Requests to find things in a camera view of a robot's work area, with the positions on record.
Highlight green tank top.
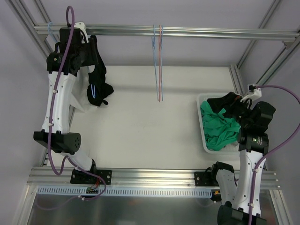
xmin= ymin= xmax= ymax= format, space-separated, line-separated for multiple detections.
xmin=200 ymin=101 xmax=240 ymax=151

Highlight black tank top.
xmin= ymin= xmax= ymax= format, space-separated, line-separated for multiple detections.
xmin=87 ymin=35 xmax=114 ymax=106

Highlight blue hanger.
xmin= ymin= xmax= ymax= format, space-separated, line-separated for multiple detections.
xmin=159 ymin=25 xmax=165 ymax=102
xmin=151 ymin=25 xmax=159 ymax=101
xmin=90 ymin=84 xmax=97 ymax=99
xmin=47 ymin=22 xmax=58 ymax=43

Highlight pink hanger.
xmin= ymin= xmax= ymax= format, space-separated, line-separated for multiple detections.
xmin=158 ymin=25 xmax=162 ymax=102

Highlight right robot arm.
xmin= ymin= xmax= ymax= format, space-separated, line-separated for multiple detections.
xmin=207 ymin=92 xmax=276 ymax=225

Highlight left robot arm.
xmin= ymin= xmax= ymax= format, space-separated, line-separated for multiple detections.
xmin=33 ymin=25 xmax=107 ymax=186

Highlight white tank top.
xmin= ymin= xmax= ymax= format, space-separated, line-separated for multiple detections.
xmin=70 ymin=67 xmax=95 ymax=113

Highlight white plastic basket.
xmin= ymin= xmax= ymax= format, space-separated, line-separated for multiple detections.
xmin=196 ymin=92 xmax=240 ymax=156

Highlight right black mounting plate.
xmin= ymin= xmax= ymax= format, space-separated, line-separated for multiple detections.
xmin=194 ymin=171 xmax=211 ymax=187

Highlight black mounting plate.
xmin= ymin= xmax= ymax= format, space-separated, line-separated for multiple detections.
xmin=70 ymin=169 xmax=113 ymax=185
xmin=194 ymin=171 xmax=211 ymax=187

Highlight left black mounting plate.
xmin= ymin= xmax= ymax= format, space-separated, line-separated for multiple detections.
xmin=70 ymin=169 xmax=113 ymax=185

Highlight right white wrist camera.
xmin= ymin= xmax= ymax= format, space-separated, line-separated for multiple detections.
xmin=241 ymin=84 xmax=262 ymax=102

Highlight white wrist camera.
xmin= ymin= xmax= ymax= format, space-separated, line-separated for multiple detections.
xmin=241 ymin=84 xmax=262 ymax=102
xmin=75 ymin=22 xmax=89 ymax=43

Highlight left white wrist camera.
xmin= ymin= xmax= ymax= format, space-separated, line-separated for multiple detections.
xmin=75 ymin=22 xmax=89 ymax=43

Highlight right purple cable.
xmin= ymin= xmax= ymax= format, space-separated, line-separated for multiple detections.
xmin=248 ymin=84 xmax=300 ymax=225

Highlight purple cable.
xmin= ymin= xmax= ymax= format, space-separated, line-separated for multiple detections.
xmin=248 ymin=84 xmax=300 ymax=225
xmin=46 ymin=6 xmax=106 ymax=201

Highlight aluminium frame posts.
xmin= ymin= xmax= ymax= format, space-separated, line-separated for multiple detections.
xmin=0 ymin=0 xmax=300 ymax=104

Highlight aluminium hanging rail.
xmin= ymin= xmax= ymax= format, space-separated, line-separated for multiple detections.
xmin=34 ymin=23 xmax=300 ymax=43

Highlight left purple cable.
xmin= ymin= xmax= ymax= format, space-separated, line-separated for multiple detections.
xmin=46 ymin=6 xmax=106 ymax=201

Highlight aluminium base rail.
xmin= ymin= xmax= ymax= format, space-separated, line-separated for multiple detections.
xmin=27 ymin=166 xmax=279 ymax=189

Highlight slotted cable duct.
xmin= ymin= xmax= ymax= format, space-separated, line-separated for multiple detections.
xmin=37 ymin=186 xmax=212 ymax=198

